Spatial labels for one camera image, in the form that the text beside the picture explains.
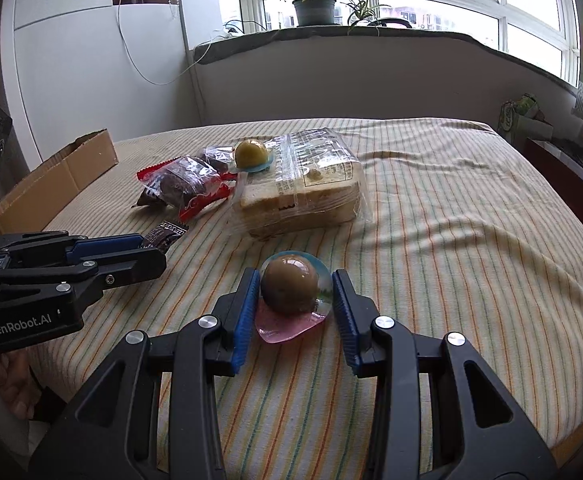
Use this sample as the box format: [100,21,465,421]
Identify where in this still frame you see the brown jelly cup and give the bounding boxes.
[254,251,333,345]

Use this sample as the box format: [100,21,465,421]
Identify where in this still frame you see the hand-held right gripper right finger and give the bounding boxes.
[331,269,557,480]

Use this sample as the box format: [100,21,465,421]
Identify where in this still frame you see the green paper bag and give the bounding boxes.
[496,93,555,147]

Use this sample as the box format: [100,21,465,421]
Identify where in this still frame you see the red brown cake packet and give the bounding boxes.
[132,156,238,224]

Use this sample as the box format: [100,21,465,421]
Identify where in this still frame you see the white cabinet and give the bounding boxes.
[0,0,193,173]

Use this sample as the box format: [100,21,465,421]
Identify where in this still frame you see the black ring light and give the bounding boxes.
[371,16,413,30]

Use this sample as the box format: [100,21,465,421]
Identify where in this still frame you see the sliced bread bag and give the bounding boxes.
[228,127,373,239]

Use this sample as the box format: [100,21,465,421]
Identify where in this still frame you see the red storage box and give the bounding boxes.
[521,135,583,222]

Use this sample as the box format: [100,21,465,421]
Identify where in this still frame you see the black cables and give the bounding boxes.
[222,19,268,37]

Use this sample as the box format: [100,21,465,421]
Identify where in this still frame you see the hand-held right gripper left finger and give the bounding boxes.
[28,267,262,480]

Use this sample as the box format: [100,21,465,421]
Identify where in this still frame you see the brown cardboard box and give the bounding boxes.
[0,129,120,237]

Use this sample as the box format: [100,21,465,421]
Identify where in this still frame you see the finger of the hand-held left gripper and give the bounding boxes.
[0,249,168,308]
[0,231,144,264]

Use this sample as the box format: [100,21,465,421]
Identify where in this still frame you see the yellow jelly cup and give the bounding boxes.
[234,139,276,174]

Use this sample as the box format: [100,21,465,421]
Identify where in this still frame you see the small spider plant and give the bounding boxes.
[344,0,393,37]

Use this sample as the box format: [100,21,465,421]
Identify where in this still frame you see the dark patterned chocolate packet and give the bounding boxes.
[141,221,190,252]

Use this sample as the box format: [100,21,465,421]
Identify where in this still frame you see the white hanging cable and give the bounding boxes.
[115,0,198,86]

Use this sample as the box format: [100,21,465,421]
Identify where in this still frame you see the person's left hand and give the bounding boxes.
[0,350,42,421]

